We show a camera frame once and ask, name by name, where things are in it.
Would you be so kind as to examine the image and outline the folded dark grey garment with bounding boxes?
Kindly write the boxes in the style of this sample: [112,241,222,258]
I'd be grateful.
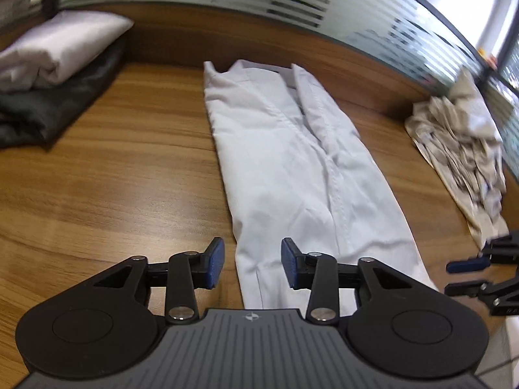
[0,38,127,149]

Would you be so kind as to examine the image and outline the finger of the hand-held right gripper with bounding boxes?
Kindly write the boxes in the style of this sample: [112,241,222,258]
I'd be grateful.
[443,266,519,317]
[445,230,519,275]

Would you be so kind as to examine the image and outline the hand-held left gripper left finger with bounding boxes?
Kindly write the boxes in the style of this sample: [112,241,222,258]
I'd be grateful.
[91,237,225,325]

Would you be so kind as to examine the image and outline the beige crumpled garment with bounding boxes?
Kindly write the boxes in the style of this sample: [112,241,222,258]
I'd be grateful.
[404,66,510,249]

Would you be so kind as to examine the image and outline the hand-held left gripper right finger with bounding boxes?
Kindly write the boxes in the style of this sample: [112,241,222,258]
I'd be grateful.
[281,237,405,325]

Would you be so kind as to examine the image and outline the folded white garment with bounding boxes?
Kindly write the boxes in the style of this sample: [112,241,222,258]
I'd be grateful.
[0,9,135,92]

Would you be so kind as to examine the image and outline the white short-sleeved shirt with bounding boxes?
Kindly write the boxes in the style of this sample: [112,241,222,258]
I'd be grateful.
[202,59,439,317]

